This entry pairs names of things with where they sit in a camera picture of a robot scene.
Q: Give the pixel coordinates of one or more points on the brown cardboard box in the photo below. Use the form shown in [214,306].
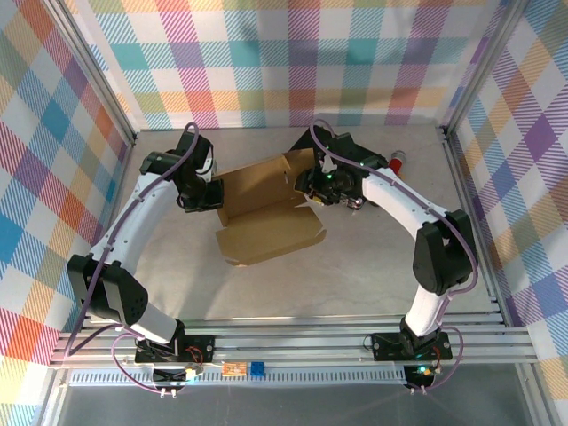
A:
[266,222]

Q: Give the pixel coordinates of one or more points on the aluminium frame post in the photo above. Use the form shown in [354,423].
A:
[93,75]
[483,66]

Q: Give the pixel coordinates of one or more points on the aluminium front rail beam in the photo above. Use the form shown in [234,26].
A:
[288,344]

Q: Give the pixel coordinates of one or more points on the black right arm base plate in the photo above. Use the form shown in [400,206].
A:
[386,346]

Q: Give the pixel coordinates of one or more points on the small orange circuit board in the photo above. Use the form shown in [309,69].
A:
[234,369]

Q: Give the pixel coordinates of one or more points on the aluminium side rail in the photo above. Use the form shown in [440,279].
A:
[472,222]

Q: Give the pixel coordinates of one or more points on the blue plastic block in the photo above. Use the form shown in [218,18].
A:
[257,369]

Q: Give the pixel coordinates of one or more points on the black flat tray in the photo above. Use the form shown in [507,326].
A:
[304,142]

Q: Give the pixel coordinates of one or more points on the red cylinder with silver cap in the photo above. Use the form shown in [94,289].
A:
[397,162]

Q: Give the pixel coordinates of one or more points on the small black electronics box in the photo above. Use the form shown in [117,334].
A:
[171,377]
[419,375]

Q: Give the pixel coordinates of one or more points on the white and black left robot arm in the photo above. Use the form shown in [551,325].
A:
[142,208]

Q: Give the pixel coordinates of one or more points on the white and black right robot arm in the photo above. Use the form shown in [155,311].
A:
[399,195]

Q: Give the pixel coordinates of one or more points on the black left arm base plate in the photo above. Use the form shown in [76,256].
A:
[199,348]

